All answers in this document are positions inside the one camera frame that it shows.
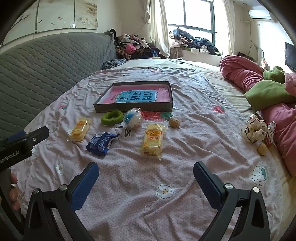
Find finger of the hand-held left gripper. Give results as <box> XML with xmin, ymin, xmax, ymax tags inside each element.
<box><xmin>5</xmin><ymin>130</ymin><xmax>26</xmax><ymax>144</ymax></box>
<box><xmin>23</xmin><ymin>126</ymin><xmax>50</xmax><ymax>149</ymax></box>

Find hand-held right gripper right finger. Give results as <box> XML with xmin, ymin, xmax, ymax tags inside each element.
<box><xmin>193</xmin><ymin>161</ymin><xmax>271</xmax><ymax>241</ymax></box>

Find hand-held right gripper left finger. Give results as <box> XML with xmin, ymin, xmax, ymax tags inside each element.
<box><xmin>23</xmin><ymin>162</ymin><xmax>100</xmax><ymax>241</ymax></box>

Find blue snack packet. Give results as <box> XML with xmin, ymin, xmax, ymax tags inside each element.
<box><xmin>86</xmin><ymin>132</ymin><xmax>120</xmax><ymax>157</ymax></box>

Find small yellow cake packet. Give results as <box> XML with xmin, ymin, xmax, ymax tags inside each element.
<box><xmin>68</xmin><ymin>118</ymin><xmax>91</xmax><ymax>142</ymax></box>

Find green fuzzy hair ring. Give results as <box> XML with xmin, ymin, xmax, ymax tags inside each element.
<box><xmin>101</xmin><ymin>110</ymin><xmax>124</xmax><ymax>127</ymax></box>

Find large yellow cake packet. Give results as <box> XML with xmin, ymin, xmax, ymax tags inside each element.
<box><xmin>139</xmin><ymin>123</ymin><xmax>168</xmax><ymax>161</ymax></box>

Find white blue ball snack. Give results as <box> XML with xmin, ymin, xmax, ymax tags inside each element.
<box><xmin>124</xmin><ymin>108</ymin><xmax>143</xmax><ymax>129</ymax></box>

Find shallow dark cardboard box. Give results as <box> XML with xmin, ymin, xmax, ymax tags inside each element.
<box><xmin>93</xmin><ymin>81</ymin><xmax>173</xmax><ymax>113</ymax></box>

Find person's left hand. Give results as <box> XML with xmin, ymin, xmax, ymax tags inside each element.
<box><xmin>9</xmin><ymin>173</ymin><xmax>22</xmax><ymax>211</ymax></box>

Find strawberry printed bed sheet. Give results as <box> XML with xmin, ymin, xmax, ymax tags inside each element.
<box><xmin>17</xmin><ymin>59</ymin><xmax>285</xmax><ymax>241</ymax></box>

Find grey quilted headboard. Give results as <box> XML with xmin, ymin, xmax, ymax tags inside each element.
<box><xmin>0</xmin><ymin>31</ymin><xmax>117</xmax><ymax>142</ymax></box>

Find cream scrunchie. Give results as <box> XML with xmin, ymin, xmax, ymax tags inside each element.
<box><xmin>241</xmin><ymin>117</ymin><xmax>269</xmax><ymax>143</ymax></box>

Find dark blue knitted cloth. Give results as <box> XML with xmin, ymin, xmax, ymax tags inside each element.
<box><xmin>102</xmin><ymin>58</ymin><xmax>126</xmax><ymax>70</ymax></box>

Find green blanket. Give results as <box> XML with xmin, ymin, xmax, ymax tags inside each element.
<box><xmin>244</xmin><ymin>66</ymin><xmax>296</xmax><ymax>112</ymax></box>

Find pink quilt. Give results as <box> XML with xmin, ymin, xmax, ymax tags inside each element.
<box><xmin>219</xmin><ymin>55</ymin><xmax>296</xmax><ymax>176</ymax></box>

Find pile of mixed clothes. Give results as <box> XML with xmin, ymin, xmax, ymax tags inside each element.
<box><xmin>110</xmin><ymin>28</ymin><xmax>167</xmax><ymax>61</ymax></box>

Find white appliance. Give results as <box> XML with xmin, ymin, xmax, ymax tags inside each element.
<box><xmin>248</xmin><ymin>44</ymin><xmax>266</xmax><ymax>67</ymax></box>

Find pile of dark blue clothes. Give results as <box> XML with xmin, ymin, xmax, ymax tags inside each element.
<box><xmin>169</xmin><ymin>28</ymin><xmax>220</xmax><ymax>56</ymax></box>

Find black television screen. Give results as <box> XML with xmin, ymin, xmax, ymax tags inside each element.
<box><xmin>284</xmin><ymin>42</ymin><xmax>296</xmax><ymax>72</ymax></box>

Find cream curtain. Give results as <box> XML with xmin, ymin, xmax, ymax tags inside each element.
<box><xmin>221</xmin><ymin>0</ymin><xmax>236</xmax><ymax>57</ymax></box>
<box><xmin>142</xmin><ymin>0</ymin><xmax>171</xmax><ymax>58</ymax></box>

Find dark framed window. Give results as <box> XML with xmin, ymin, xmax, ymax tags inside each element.
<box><xmin>168</xmin><ymin>0</ymin><xmax>216</xmax><ymax>47</ymax></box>

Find white air conditioner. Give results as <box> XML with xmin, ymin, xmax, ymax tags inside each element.
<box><xmin>248</xmin><ymin>9</ymin><xmax>272</xmax><ymax>20</ymax></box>

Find flower wall painting panels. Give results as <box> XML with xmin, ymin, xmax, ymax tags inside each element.
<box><xmin>0</xmin><ymin>0</ymin><xmax>99</xmax><ymax>44</ymax></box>

